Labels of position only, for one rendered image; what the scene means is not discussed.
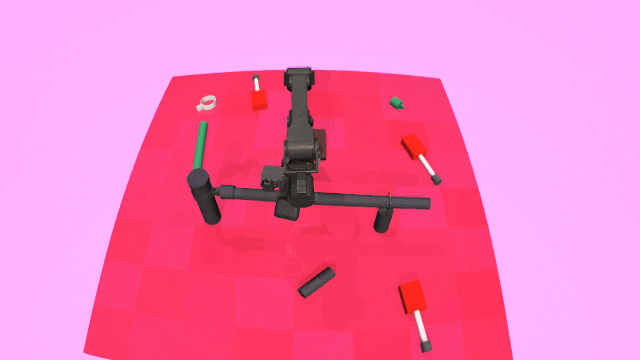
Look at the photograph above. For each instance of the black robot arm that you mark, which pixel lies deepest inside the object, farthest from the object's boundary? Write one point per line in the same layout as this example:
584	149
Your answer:
299	146

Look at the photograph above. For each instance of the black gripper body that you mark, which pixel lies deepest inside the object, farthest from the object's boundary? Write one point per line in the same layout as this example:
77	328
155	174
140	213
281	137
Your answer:
283	209

